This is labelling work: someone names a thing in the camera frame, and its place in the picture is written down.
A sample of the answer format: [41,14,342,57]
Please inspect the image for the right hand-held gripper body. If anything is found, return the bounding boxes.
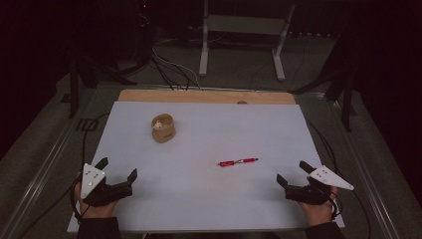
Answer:
[284,164,355,206]

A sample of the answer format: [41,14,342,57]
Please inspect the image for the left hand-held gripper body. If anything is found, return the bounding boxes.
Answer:
[80,162,134,208]

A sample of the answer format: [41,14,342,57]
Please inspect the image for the person's left hand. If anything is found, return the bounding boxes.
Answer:
[73,171,117,220]

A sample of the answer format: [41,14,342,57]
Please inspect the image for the person's right hand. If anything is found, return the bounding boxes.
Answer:
[298,185,339,227]

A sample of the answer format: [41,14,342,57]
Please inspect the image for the red pen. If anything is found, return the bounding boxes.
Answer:
[217,157,260,168]

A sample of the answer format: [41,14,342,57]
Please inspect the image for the white table mat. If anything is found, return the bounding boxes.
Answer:
[67,101,345,234]

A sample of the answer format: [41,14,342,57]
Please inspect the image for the black tripod stand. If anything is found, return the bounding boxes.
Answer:
[290,29,357,132]
[67,56,138,120]

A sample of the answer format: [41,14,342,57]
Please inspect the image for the white metal stand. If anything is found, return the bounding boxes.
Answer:
[198,0,297,83]

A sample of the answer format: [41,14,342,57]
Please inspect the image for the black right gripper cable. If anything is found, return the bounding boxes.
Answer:
[304,118,373,239]

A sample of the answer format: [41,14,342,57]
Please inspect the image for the metal frame rail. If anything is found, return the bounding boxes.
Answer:
[0,84,101,239]
[326,96,404,239]

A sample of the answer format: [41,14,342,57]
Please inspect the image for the black floor cable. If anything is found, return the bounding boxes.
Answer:
[149,53,192,92]

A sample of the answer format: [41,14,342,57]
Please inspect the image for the white floor cable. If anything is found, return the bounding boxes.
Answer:
[151,49,202,92]

